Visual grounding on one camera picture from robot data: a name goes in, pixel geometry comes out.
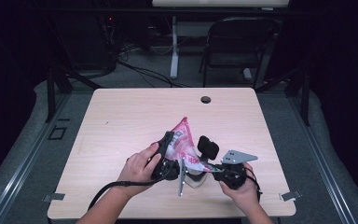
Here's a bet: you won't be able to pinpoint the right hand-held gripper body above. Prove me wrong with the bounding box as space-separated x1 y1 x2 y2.
220 149 258 190

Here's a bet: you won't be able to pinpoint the left hand-held gripper black cable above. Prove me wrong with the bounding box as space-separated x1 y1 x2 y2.
87 176 171 213

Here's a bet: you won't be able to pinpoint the hand-held gripper black cable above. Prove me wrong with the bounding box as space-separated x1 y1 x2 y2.
87 176 171 213
245 166 263 196

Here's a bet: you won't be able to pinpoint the person's right hand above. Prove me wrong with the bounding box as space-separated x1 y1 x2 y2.
219 162 262 216

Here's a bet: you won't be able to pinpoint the red and white plastic bag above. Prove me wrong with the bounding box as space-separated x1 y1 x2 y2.
164 116 222 174

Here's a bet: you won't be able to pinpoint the black floor cables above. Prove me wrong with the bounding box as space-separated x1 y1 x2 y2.
117 46 189 89

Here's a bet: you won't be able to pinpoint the grey metal table bracket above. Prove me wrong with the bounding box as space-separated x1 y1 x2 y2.
279 189 302 203
42 192 66 203

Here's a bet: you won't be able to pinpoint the black floor socket frame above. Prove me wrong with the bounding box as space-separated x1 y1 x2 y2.
47 125 68 141

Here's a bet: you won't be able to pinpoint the person's left hand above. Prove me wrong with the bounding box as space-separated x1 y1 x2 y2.
117 143 161 197

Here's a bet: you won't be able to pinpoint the aluminium floor rail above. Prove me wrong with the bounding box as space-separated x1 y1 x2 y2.
287 92 355 224
0 92 73 224

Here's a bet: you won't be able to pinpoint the white desk leg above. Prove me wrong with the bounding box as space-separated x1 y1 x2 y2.
170 15 180 80

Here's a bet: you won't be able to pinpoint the black folding chair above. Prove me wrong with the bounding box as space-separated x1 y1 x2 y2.
199 17 282 90

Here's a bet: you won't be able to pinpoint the right hand-held gripper black cable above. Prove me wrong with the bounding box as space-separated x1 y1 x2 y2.
245 166 263 196

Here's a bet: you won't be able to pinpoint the black metal frame stand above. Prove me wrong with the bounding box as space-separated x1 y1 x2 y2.
255 66 311 127
45 66 103 124

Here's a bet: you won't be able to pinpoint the black frame crossbar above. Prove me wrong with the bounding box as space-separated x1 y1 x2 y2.
36 7 293 15

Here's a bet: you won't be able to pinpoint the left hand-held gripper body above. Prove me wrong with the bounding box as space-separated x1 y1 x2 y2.
151 158 188 197

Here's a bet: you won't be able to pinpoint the dark equipment with red light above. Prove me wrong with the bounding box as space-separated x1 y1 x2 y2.
69 12 119 73

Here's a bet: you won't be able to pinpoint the white desk top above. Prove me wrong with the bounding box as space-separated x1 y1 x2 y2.
151 0 290 8

